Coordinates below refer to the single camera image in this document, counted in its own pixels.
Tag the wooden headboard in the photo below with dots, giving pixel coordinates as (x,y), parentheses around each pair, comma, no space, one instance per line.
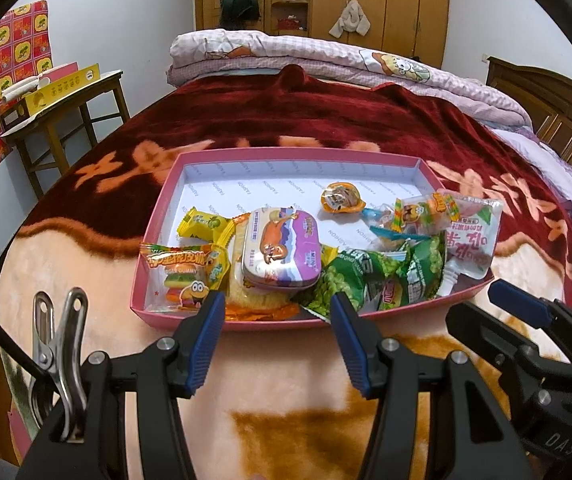
(555,115)

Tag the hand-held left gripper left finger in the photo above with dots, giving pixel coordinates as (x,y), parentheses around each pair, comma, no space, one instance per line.
(206,345)

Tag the wooden wardrobe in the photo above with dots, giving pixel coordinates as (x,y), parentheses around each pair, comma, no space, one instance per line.
(405,0)

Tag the small jelly cup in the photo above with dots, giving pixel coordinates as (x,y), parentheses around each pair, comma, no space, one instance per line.
(341,199)

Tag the yellow cardboard box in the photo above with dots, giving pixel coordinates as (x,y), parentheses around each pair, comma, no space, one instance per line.
(61,85)

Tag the metal spring clip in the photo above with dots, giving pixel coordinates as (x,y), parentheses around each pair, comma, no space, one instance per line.
(73,360)

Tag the yellow candy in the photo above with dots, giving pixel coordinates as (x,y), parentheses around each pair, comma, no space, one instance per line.
(201,222)
(220,270)

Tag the wooden side table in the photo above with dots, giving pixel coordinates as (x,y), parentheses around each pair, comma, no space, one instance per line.
(81,96)

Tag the red shelf item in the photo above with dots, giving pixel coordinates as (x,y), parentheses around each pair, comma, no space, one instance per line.
(288,23)

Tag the colourful gummy candy packet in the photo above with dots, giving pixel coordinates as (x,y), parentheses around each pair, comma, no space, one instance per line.
(176,265)
(425,212)

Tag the white hanging towel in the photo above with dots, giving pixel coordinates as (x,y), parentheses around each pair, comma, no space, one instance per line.
(350,20)

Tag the pink checkered folded quilt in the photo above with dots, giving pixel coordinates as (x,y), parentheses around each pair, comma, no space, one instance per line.
(316,55)

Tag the lilac bedsheet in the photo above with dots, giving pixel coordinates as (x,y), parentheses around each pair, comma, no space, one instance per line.
(555,170)

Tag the purple mint tin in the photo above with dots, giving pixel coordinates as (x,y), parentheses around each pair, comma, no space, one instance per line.
(281,250)

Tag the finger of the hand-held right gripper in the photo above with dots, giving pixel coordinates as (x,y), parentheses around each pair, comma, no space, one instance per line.
(520,302)
(485,332)

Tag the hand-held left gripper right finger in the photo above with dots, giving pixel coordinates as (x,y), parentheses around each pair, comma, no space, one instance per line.
(353,350)

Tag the yellow rice cracker packet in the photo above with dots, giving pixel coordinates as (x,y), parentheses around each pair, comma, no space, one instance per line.
(261,302)

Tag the pink cardboard box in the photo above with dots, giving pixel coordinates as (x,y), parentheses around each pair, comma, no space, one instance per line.
(266,185)

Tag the pink jelly drink pouch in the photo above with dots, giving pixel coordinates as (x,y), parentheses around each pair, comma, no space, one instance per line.
(470,245)

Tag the red cream plush blanket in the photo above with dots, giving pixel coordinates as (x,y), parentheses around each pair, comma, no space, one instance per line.
(316,110)

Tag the white paper roll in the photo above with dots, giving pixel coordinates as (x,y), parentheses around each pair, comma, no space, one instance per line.
(21,87)

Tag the blue clear snack packet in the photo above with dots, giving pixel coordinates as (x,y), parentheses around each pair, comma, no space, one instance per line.
(380,220)

